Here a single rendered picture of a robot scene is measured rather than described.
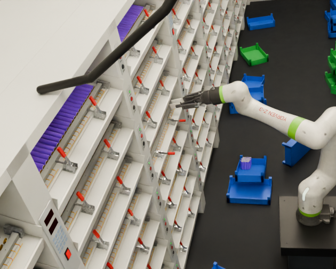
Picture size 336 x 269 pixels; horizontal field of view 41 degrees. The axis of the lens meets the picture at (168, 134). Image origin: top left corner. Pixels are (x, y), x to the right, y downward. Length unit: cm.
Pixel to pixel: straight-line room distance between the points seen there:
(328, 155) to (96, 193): 132
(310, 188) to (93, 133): 134
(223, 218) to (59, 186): 193
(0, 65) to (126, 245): 86
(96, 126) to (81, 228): 35
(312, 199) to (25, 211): 165
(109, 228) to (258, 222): 157
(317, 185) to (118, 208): 116
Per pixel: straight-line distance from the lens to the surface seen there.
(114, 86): 172
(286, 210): 270
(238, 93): 228
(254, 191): 329
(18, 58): 159
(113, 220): 174
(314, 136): 219
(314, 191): 247
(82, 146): 148
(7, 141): 119
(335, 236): 261
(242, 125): 389
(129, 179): 188
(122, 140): 178
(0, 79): 150
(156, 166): 219
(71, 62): 145
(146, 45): 201
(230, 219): 314
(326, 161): 250
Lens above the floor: 238
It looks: 37 degrees down
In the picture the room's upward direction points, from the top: 13 degrees counter-clockwise
